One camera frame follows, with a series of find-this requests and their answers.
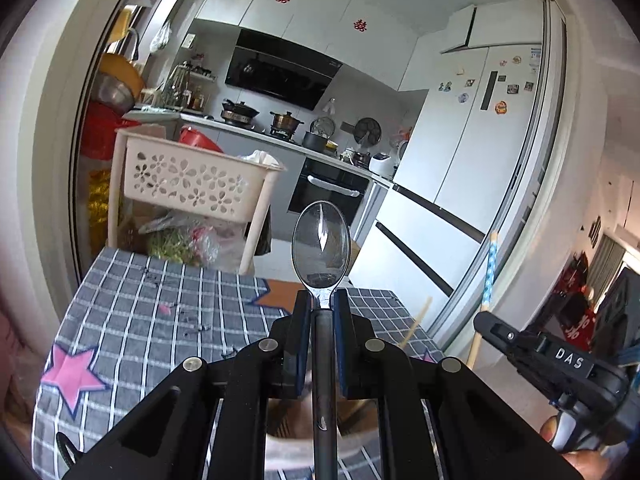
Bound black range hood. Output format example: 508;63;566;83
224;29;343;112

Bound white refrigerator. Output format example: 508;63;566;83
347;44;545;306

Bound clear grey spoon black handle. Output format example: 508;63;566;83
291;201;351;480

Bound hanging plastic bag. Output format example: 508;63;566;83
150;20;173;53

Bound white plastic bag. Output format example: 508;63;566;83
240;149;281;167

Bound white upper kitchen cabinets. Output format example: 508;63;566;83
195;0;421;93

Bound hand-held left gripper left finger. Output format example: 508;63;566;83
62;289;314;480

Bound red plastic basin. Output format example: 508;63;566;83
179;125;224;153

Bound bagged green vegetables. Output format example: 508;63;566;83
139;209;247;275

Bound wooden chopstick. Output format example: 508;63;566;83
398;296;434;352

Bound steel basin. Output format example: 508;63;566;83
96;74;137;113

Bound person's right hand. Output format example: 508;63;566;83
540;416;618;480

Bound glass kettle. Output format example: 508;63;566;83
162;62;193;108

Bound red bucket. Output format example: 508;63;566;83
80;101;143;160

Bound group of fridge magnets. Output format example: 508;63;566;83
437;45;543;116

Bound black built-in oven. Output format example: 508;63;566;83
287;156;373;228

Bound gold foil bundle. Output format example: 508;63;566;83
89;169;115;248

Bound yellow basin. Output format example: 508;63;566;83
98;52;147;101

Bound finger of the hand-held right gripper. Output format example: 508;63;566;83
474;311;546;361

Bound steel cooking pot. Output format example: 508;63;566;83
270;111;305;136

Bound blue patterned chopstick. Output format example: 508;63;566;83
466;231;500;367

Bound beige plastic utensil holder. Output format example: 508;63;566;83
265;399;382;472

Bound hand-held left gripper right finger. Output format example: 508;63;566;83
333;288;583;480

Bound grey checked star tablecloth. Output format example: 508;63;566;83
32;247;441;480

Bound beige flower-cut basket trolley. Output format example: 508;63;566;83
107;126;287;277

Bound black wok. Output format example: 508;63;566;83
221;100;261;126

